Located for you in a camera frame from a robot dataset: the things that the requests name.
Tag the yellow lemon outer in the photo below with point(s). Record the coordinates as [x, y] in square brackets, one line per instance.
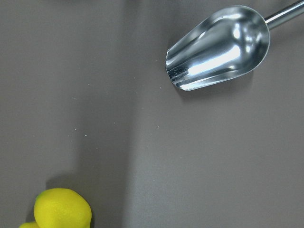
[62, 208]

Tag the yellow lemon near plate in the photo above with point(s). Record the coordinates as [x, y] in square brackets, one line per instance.
[31, 224]

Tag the metal ice scoop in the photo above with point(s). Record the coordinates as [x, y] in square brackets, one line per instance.
[229, 43]

